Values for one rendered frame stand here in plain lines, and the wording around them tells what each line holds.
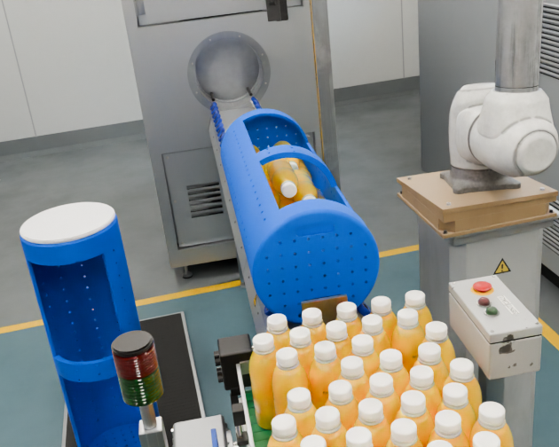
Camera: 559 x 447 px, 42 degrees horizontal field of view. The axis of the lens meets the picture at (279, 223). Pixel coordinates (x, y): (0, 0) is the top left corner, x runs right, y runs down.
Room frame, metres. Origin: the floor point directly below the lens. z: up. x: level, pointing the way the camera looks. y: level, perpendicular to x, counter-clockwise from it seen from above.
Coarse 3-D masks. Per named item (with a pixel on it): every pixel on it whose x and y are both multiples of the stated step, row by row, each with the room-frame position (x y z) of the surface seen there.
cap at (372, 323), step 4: (368, 316) 1.19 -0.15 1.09; (372, 316) 1.19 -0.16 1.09; (376, 316) 1.19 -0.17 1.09; (364, 320) 1.17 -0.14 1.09; (368, 320) 1.17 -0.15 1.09; (372, 320) 1.17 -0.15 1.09; (376, 320) 1.17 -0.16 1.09; (380, 320) 1.17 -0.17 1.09; (364, 324) 1.17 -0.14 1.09; (368, 324) 1.16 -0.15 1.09; (372, 324) 1.16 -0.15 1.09; (376, 324) 1.16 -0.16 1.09; (380, 324) 1.16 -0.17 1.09; (364, 328) 1.17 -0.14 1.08; (368, 328) 1.16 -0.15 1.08; (372, 328) 1.16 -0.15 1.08; (376, 328) 1.16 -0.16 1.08; (380, 328) 1.16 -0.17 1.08; (368, 332) 1.16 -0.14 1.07; (372, 332) 1.16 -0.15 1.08
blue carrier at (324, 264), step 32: (256, 128) 2.25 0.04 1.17; (288, 128) 2.27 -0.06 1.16; (224, 160) 2.10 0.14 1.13; (256, 160) 1.81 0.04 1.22; (320, 160) 1.85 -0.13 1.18; (256, 192) 1.62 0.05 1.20; (256, 224) 1.48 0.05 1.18; (288, 224) 1.39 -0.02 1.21; (320, 224) 1.40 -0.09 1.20; (352, 224) 1.41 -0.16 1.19; (256, 256) 1.39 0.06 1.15; (288, 256) 1.39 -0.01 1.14; (320, 256) 1.40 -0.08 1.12; (352, 256) 1.41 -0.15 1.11; (256, 288) 1.39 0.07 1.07; (288, 288) 1.39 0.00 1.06; (320, 288) 1.40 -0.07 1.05; (352, 288) 1.41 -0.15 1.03; (288, 320) 1.39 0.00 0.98
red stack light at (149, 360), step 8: (112, 352) 0.92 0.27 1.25; (144, 352) 0.91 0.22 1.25; (152, 352) 0.92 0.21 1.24; (120, 360) 0.90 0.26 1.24; (128, 360) 0.90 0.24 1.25; (136, 360) 0.90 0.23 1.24; (144, 360) 0.90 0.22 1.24; (152, 360) 0.91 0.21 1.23; (120, 368) 0.91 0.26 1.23; (128, 368) 0.90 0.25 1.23; (136, 368) 0.90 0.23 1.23; (144, 368) 0.90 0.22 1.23; (152, 368) 0.91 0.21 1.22; (120, 376) 0.91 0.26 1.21; (128, 376) 0.90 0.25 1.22; (136, 376) 0.90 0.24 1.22; (144, 376) 0.90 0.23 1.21
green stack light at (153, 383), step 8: (152, 376) 0.91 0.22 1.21; (160, 376) 0.93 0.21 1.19; (120, 384) 0.91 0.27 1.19; (128, 384) 0.90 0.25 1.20; (136, 384) 0.90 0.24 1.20; (144, 384) 0.90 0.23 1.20; (152, 384) 0.91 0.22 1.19; (160, 384) 0.92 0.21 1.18; (128, 392) 0.90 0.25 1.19; (136, 392) 0.90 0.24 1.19; (144, 392) 0.90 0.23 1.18; (152, 392) 0.91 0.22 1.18; (160, 392) 0.92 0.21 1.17; (128, 400) 0.90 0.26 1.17; (136, 400) 0.90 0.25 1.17; (144, 400) 0.90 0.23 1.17; (152, 400) 0.90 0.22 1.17
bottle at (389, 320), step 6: (372, 312) 1.23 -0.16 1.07; (390, 312) 1.23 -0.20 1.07; (384, 318) 1.22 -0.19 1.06; (390, 318) 1.22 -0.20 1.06; (396, 318) 1.23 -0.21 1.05; (384, 324) 1.21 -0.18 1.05; (390, 324) 1.22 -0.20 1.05; (396, 324) 1.22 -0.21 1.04; (384, 330) 1.21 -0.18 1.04; (390, 330) 1.21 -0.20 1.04; (390, 336) 1.21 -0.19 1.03; (390, 342) 1.21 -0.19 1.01
